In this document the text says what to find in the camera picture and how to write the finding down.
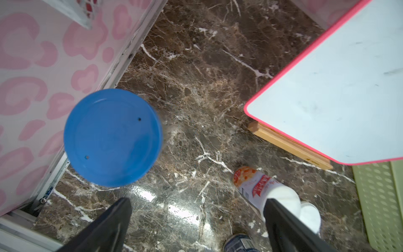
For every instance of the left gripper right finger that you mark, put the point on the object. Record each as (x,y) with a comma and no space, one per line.
(288,234)

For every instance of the blue tin can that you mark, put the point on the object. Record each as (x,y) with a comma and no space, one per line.
(240,243)

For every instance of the green plastic basket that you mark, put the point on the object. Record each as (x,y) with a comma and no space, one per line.
(380,191)

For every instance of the pink framed whiteboard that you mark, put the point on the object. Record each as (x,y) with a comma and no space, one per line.
(342,97)

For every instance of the small yellow white-lid can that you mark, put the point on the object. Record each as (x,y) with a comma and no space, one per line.
(310,216)

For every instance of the wooden whiteboard stand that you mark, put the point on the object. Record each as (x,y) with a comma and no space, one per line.
(289,145)

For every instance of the red white lidded can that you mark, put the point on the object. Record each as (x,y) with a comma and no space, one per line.
(257,187)

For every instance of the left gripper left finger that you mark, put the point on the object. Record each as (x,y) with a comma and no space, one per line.
(106,233)

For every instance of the blue lid pencil jar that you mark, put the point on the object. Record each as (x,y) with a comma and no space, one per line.
(113,137)

